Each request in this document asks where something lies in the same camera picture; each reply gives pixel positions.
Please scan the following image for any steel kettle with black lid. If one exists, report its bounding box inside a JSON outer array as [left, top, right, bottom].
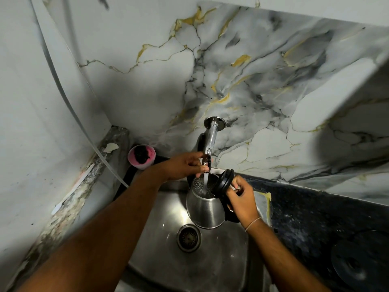
[[186, 169, 243, 230]]

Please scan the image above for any black scrubber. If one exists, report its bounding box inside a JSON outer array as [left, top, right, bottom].
[[134, 146, 151, 164]]

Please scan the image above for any stainless steel sink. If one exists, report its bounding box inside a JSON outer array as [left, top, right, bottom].
[[115, 179, 272, 292]]

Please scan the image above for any round black kettle base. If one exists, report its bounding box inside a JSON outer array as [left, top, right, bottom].
[[331, 230, 389, 290]]

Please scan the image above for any person's left hand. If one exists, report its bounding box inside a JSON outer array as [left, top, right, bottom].
[[164, 151, 211, 182]]

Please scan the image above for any person's right hand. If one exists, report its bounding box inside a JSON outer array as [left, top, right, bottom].
[[225, 175, 262, 231]]

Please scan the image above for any white toothbrush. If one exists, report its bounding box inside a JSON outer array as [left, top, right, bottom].
[[51, 163, 95, 216]]

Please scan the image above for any translucent white hose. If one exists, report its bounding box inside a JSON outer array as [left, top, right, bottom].
[[28, 0, 130, 189]]

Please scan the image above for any person's right forearm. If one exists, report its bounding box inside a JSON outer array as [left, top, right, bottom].
[[245, 218, 332, 292]]

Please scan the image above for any chrome wall tap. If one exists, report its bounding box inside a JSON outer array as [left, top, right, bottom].
[[197, 116, 227, 168]]

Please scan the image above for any pink plastic cup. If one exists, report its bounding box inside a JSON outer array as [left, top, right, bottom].
[[127, 144, 157, 171]]

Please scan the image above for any person's left forearm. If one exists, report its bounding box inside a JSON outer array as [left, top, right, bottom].
[[17, 167, 171, 292]]

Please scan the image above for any round sink drain strainer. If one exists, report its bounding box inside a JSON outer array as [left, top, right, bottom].
[[176, 224, 202, 253]]

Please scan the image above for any white thread wristband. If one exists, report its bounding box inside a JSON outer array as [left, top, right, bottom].
[[245, 217, 263, 233]]

